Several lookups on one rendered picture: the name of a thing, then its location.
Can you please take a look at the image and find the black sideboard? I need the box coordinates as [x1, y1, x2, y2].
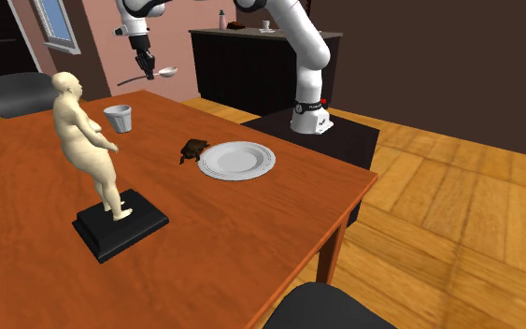
[188, 8, 344, 118]

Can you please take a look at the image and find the black robot stand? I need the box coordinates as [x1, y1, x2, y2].
[240, 107, 381, 227]

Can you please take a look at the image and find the white framed window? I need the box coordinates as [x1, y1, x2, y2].
[29, 0, 82, 56]

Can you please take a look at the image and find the cream human figure black base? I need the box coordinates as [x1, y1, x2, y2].
[51, 71, 170, 265]

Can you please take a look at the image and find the dark grey chair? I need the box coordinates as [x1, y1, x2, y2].
[262, 281, 398, 329]
[0, 71, 61, 120]

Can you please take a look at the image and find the brown wooden table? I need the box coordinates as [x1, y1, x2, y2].
[0, 89, 379, 329]

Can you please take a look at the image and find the white round plate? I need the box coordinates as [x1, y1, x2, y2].
[197, 140, 277, 182]

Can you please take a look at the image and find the dark brown turtle figure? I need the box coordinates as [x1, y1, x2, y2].
[179, 138, 211, 165]

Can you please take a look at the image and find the silver spoon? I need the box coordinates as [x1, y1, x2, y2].
[117, 65, 179, 87]

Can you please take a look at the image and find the white ribbed cup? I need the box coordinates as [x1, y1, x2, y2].
[103, 104, 133, 135]

